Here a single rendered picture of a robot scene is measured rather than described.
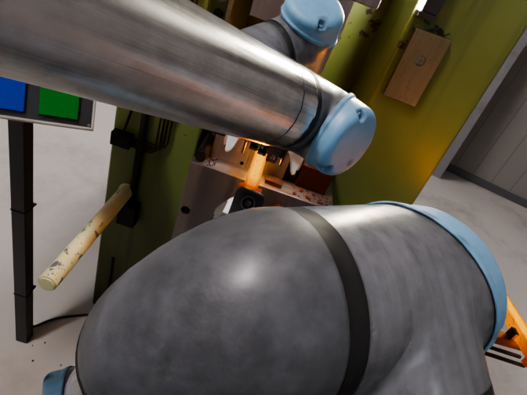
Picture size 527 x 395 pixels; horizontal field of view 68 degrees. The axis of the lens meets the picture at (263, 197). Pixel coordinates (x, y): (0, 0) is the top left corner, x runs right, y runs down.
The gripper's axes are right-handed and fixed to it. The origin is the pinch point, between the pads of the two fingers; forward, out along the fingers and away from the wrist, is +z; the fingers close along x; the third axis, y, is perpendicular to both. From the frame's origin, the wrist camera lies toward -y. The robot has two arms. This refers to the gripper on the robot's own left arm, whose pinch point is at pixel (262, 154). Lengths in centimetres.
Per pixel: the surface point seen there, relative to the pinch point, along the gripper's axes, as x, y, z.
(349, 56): 17, -66, 24
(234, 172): -5.0, -7.5, 22.4
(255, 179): 0.4, 2.4, 5.8
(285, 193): 9.2, -5.9, 21.6
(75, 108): -40.7, -1.6, 9.3
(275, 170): 5.0, -12.1, 22.4
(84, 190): -85, -38, 144
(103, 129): -108, -99, 178
